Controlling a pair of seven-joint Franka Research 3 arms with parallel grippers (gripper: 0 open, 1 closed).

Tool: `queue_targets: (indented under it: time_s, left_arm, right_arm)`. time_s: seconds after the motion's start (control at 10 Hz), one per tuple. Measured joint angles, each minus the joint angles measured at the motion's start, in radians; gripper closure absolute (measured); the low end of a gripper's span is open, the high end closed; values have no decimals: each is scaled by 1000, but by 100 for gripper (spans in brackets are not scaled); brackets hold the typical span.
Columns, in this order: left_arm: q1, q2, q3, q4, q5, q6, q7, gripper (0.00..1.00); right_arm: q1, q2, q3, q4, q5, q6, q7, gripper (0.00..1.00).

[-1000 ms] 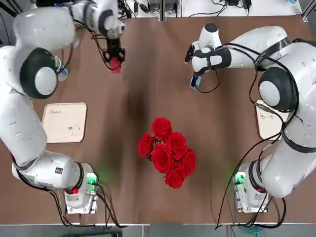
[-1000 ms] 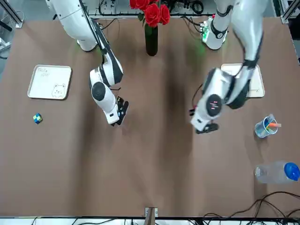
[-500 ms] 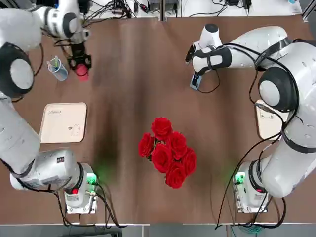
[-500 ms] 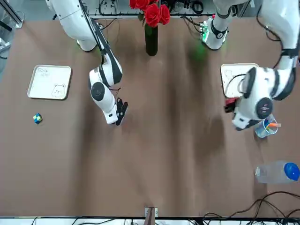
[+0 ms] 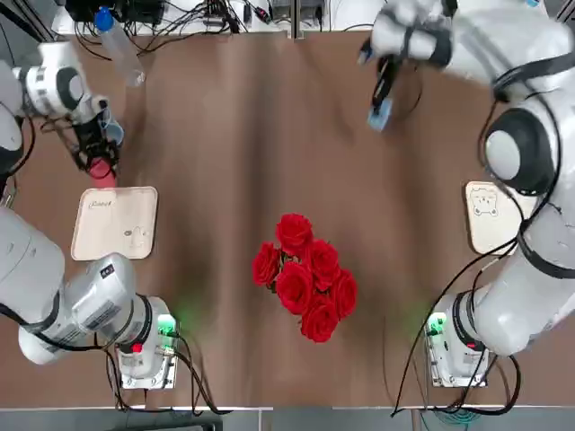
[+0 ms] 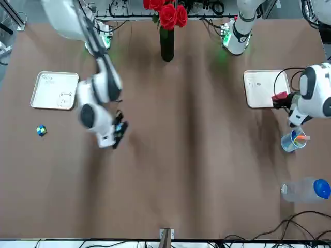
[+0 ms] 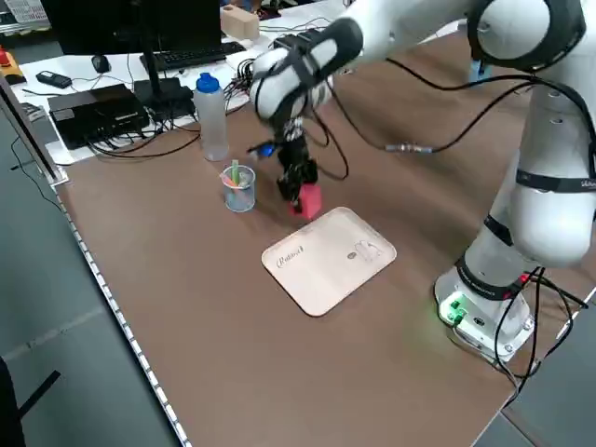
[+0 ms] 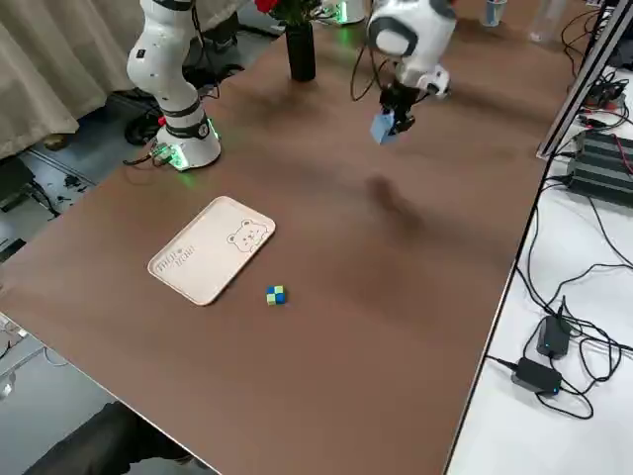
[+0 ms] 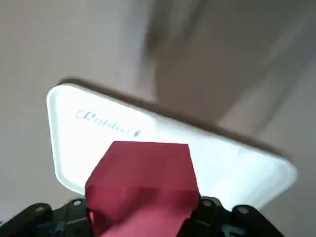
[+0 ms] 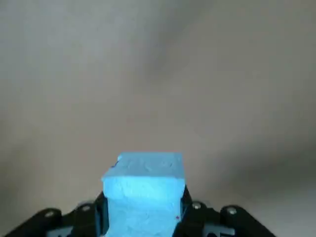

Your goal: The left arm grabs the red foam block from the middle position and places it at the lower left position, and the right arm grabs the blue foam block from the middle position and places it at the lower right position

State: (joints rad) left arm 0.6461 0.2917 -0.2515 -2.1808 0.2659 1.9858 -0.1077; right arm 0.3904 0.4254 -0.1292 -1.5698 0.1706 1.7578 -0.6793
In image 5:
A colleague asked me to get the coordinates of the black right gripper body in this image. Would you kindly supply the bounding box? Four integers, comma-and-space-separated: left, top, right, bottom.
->
375, 52, 403, 98

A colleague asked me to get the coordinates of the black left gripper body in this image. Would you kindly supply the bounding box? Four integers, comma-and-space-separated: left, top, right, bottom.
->
71, 114, 113, 153

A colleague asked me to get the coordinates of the red foam block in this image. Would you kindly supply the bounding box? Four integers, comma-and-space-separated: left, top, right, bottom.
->
87, 156, 119, 188

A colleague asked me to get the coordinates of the blue foam block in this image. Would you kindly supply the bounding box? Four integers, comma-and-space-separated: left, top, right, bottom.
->
367, 99, 394, 133

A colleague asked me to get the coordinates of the clear plastic measuring cup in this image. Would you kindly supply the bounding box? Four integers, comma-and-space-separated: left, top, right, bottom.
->
100, 109, 126, 150

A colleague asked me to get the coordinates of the cream tray with rabbit print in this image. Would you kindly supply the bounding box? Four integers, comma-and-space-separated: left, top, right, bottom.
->
70, 185, 160, 262

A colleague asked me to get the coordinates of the clear bottle with blue cap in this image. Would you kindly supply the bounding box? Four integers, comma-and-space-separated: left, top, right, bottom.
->
93, 5, 147, 88

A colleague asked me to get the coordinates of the black flat electronics box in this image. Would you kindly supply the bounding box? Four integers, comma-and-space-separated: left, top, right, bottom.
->
66, 0, 165, 24

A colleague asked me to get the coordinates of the cream tray with bear print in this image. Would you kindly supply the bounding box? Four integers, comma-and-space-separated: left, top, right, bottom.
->
464, 180, 536, 258

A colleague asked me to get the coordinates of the red rose bouquet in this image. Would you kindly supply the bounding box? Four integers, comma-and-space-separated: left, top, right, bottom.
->
251, 212, 359, 345

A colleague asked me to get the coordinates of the black table cable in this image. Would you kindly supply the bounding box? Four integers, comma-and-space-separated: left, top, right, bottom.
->
74, 20, 252, 62

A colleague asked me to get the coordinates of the silver aluminium post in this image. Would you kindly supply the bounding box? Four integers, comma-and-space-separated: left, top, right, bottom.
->
291, 0, 304, 42

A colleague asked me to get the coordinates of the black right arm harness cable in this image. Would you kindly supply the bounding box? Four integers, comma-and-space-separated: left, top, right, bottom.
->
478, 53, 575, 279

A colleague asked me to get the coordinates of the black left base cable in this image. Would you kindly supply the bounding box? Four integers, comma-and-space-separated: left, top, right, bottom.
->
104, 330, 234, 417

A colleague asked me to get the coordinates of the black base cable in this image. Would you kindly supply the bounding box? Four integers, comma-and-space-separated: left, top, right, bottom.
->
392, 251, 523, 418
104, 330, 234, 417

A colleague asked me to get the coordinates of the black right base cable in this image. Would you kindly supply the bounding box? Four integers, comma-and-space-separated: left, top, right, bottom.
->
392, 251, 523, 418

